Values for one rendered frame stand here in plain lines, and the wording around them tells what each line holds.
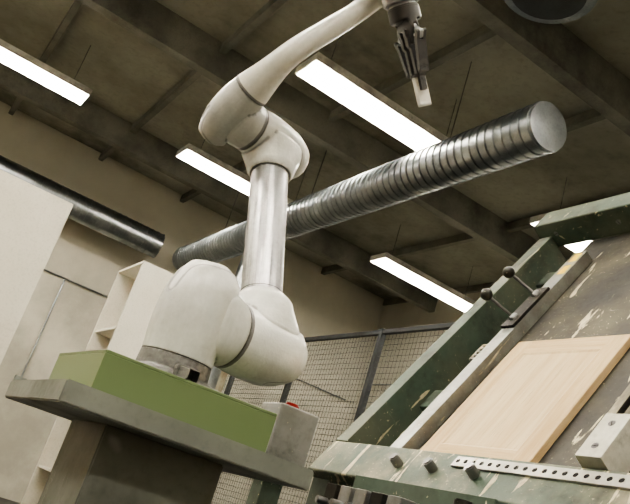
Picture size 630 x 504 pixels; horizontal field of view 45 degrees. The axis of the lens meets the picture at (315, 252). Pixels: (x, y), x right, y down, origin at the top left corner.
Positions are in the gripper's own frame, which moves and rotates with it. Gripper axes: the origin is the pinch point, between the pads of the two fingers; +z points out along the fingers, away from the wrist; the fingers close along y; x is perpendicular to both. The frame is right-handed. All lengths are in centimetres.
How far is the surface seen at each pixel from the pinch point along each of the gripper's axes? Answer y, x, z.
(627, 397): -38, -9, 72
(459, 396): 22, -2, 80
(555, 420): -18, -5, 79
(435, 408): 21, 6, 80
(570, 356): 0, -24, 72
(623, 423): -43, -3, 74
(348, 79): 367, -140, -63
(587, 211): 51, -78, 44
